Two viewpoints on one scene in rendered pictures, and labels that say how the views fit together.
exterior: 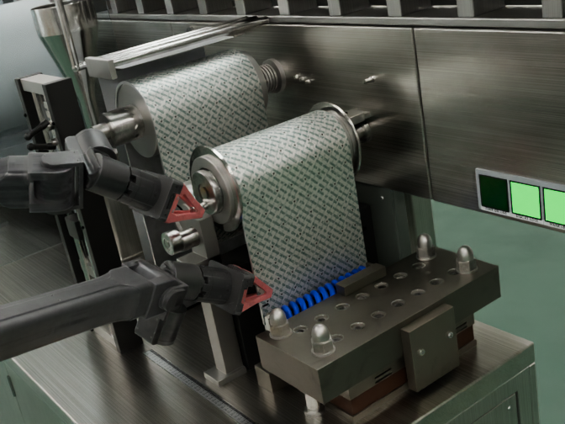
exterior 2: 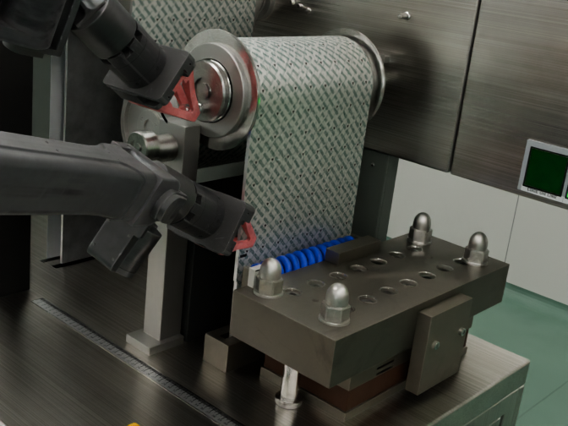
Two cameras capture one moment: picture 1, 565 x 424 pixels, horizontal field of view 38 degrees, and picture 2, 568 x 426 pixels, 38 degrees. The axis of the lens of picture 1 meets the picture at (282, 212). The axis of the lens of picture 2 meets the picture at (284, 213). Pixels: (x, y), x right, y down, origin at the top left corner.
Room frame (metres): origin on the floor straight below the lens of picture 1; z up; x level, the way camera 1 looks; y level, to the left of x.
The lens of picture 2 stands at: (0.26, 0.30, 1.44)
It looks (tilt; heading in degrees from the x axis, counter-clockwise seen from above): 18 degrees down; 343
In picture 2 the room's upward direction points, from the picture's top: 7 degrees clockwise
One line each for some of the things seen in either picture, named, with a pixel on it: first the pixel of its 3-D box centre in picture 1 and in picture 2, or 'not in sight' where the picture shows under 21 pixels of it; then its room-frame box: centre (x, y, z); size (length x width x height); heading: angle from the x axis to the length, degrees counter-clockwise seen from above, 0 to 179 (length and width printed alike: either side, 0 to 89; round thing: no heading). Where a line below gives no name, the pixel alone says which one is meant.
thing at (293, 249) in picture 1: (309, 248); (303, 198); (1.28, -0.03, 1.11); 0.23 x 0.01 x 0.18; 123
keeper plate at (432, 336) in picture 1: (431, 347); (440, 343); (1.13, -0.19, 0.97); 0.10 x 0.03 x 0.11; 123
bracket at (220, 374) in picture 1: (207, 300); (161, 237); (1.27, 0.15, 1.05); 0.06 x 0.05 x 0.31; 123
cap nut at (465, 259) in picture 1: (465, 257); (477, 247); (1.25, -0.29, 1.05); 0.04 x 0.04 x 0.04
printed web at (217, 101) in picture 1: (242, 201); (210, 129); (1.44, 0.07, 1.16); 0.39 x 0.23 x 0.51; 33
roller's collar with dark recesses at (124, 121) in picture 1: (121, 125); not in sight; (1.46, 0.26, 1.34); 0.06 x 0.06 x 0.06; 33
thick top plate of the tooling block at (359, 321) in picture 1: (382, 315); (380, 296); (1.20, -0.13, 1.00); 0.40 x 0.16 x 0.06; 123
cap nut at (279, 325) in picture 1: (278, 320); (270, 275); (1.15, 0.04, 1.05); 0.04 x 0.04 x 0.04
